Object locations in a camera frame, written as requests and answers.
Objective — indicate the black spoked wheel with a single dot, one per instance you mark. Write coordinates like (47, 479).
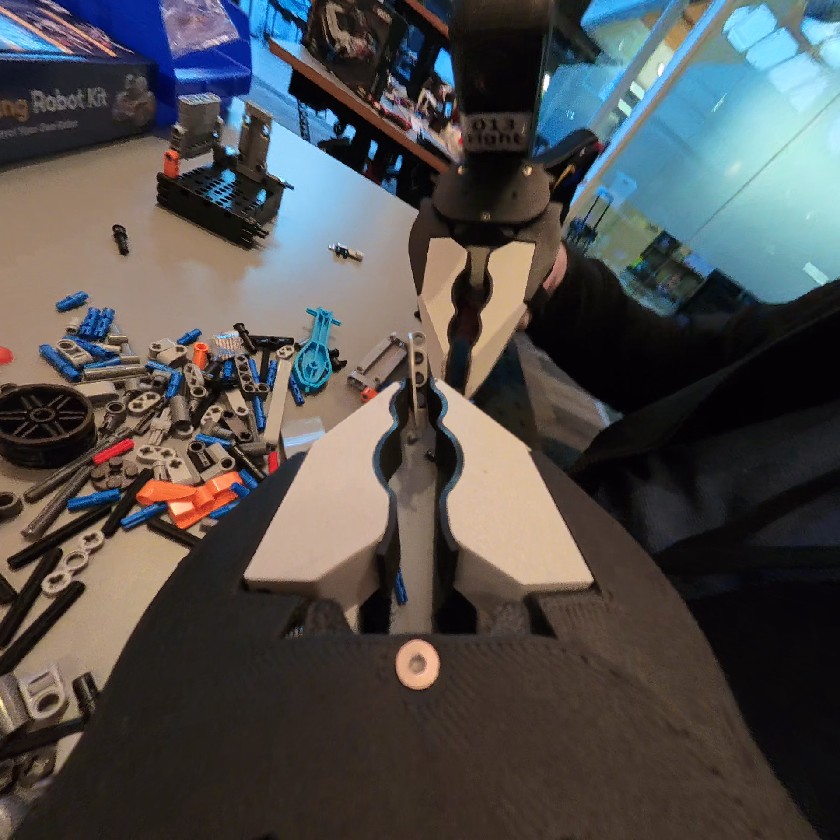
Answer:
(46, 427)

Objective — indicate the person's right forearm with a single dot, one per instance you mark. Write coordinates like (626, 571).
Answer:
(630, 315)

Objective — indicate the grey building beam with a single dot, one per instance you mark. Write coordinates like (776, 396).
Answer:
(418, 381)

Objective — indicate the clear plastic bag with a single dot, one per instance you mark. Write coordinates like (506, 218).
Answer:
(197, 20)

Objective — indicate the dark printed box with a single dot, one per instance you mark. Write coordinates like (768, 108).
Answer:
(348, 33)

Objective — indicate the pile of building kit parts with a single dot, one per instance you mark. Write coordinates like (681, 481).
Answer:
(197, 420)

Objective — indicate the person's dark clothing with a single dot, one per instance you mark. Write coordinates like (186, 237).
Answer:
(735, 525)

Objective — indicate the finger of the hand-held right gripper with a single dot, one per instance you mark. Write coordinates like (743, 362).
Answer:
(519, 289)
(440, 282)

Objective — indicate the cyan frame piece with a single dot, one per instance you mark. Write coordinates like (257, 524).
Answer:
(315, 355)

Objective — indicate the blue plastic bin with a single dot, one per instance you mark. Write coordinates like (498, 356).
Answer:
(197, 66)

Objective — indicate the black office chair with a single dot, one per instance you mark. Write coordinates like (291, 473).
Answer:
(578, 164)

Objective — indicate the orange wedge piece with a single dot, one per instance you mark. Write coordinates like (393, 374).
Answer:
(190, 499)

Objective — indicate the background wooden desk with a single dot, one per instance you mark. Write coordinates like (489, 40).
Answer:
(355, 105)

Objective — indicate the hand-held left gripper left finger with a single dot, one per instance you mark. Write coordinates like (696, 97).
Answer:
(328, 525)

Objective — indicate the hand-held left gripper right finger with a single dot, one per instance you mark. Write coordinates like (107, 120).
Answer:
(512, 525)

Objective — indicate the black connector pin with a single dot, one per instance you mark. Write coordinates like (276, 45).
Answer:
(120, 239)

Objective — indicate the robot kit box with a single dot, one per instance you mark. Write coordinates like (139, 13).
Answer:
(66, 105)

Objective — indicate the person's right hand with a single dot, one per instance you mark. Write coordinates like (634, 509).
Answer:
(558, 273)

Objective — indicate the black base plate assembly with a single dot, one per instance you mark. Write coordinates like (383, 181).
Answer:
(223, 184)

